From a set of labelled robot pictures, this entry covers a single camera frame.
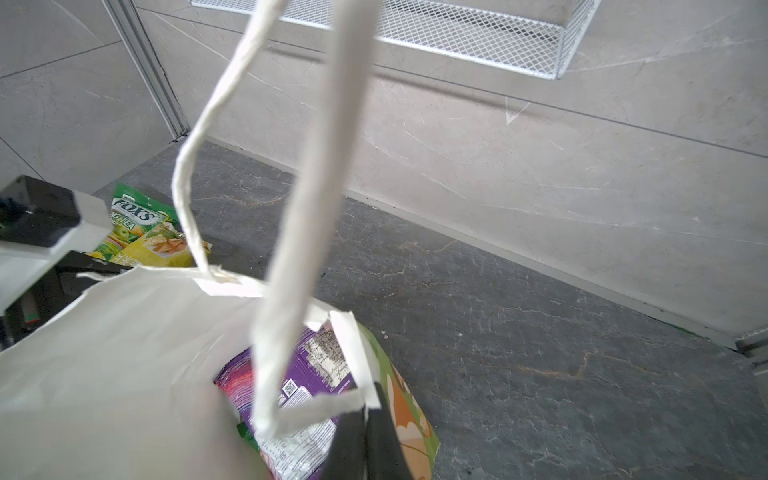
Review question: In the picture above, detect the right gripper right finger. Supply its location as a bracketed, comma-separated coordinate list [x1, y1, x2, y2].
[366, 382, 413, 480]

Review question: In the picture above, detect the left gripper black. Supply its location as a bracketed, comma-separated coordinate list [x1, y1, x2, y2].
[1, 251, 128, 350]

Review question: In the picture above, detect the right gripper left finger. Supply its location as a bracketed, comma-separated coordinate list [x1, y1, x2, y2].
[321, 410, 366, 480]

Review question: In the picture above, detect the green Fox's candy bag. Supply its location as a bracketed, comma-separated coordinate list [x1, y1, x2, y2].
[87, 183, 178, 261]

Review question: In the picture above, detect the purple snack packet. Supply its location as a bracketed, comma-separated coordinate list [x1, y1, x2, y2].
[213, 326, 355, 479]

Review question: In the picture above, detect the white floral paper bag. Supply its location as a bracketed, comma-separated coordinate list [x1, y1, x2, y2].
[1, 1, 439, 479]

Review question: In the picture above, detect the yellow snack bag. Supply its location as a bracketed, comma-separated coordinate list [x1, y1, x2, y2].
[110, 222, 196, 268]

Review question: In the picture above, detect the white wire mesh basket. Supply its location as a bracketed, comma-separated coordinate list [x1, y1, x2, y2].
[190, 0, 602, 81]

